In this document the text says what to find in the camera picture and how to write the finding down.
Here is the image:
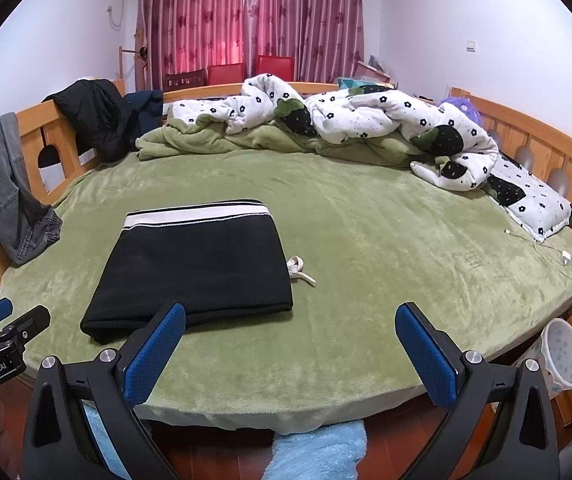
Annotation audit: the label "dark wooden chair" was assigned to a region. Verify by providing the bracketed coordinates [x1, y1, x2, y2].
[164, 70, 208, 92]

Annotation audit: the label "white floral pillow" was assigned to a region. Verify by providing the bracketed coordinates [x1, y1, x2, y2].
[486, 152, 572, 243]

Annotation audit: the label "white floral quilt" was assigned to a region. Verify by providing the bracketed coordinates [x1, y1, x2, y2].
[172, 74, 501, 192]

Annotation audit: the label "green fleece blanket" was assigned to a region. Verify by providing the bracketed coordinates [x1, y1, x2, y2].
[136, 117, 447, 171]

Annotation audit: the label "green bed cover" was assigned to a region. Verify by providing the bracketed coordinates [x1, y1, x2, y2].
[0, 152, 572, 433]

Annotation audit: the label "blue fluffy rug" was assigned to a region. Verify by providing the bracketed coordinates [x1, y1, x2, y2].
[83, 402, 369, 480]

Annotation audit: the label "black pants with white stripe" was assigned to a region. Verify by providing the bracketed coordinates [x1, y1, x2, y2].
[80, 199, 317, 345]

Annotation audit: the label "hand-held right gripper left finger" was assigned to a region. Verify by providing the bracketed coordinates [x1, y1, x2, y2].
[23, 300, 187, 480]

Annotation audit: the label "grey jeans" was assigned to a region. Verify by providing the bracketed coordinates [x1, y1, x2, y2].
[0, 112, 64, 267]

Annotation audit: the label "red chair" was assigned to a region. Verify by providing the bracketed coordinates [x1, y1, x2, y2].
[257, 55, 295, 81]
[208, 62, 245, 86]

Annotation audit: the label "wooden bed frame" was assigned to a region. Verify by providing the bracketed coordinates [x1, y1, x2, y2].
[0, 80, 572, 321]

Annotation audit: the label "white patterned plastic basin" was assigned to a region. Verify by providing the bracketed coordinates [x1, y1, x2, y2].
[531, 317, 572, 401]

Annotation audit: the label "wooden coat rack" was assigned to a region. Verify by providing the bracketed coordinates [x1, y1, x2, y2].
[118, 30, 149, 96]

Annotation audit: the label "purple plush toy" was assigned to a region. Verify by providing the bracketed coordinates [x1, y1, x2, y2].
[438, 97, 482, 123]

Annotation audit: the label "red patterned curtain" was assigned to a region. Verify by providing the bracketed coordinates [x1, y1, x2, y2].
[243, 0, 365, 83]
[136, 0, 247, 92]

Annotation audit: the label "pink flat box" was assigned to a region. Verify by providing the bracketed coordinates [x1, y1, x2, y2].
[357, 59, 393, 84]

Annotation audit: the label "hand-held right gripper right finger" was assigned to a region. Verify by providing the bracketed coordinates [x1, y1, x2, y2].
[394, 301, 562, 480]

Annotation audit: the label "navy garment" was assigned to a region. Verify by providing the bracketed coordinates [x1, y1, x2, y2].
[120, 90, 165, 148]

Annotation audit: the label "black jacket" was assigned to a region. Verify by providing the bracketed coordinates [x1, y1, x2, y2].
[42, 77, 131, 163]

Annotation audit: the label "white charging cable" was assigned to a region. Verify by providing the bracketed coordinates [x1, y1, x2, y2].
[503, 229, 572, 288]

